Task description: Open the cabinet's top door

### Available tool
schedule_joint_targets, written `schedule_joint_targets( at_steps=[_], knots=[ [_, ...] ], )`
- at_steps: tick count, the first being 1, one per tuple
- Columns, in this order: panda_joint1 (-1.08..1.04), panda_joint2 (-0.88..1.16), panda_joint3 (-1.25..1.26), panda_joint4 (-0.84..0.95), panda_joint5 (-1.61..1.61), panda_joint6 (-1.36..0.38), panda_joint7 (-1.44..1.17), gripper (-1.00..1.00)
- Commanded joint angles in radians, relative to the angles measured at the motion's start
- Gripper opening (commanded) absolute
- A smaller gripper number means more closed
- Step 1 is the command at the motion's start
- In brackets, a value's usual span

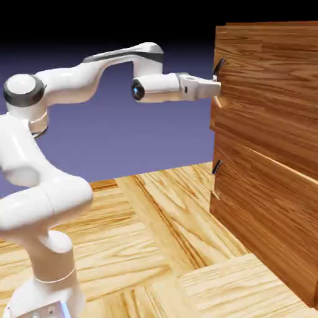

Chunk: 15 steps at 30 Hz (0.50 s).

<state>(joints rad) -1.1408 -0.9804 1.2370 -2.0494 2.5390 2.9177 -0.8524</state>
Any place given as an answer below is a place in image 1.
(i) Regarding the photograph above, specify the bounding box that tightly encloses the brown wooden cabinet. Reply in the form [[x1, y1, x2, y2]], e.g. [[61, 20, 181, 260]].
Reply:
[[209, 20, 318, 311]]

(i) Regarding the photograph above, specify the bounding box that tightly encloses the curved dark metal handle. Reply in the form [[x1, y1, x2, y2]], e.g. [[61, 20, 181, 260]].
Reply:
[[212, 57, 227, 109], [211, 159, 224, 201]]

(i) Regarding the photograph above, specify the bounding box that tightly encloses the wooden cabinet door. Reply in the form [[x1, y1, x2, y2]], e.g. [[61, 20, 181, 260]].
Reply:
[[209, 129, 318, 310], [209, 24, 318, 180]]

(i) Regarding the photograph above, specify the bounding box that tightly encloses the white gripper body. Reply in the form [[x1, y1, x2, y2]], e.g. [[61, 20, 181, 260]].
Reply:
[[197, 76, 222, 101]]

